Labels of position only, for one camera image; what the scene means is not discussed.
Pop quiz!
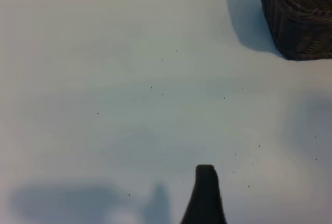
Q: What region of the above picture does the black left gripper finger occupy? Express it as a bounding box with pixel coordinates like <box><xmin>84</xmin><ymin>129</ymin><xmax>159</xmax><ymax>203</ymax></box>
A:
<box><xmin>179</xmin><ymin>164</ymin><xmax>228</xmax><ymax>224</ymax></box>

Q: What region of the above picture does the dark brown wicker basket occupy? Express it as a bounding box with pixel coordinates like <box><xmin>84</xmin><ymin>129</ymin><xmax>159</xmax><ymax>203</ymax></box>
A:
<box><xmin>260</xmin><ymin>0</ymin><xmax>332</xmax><ymax>62</ymax></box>

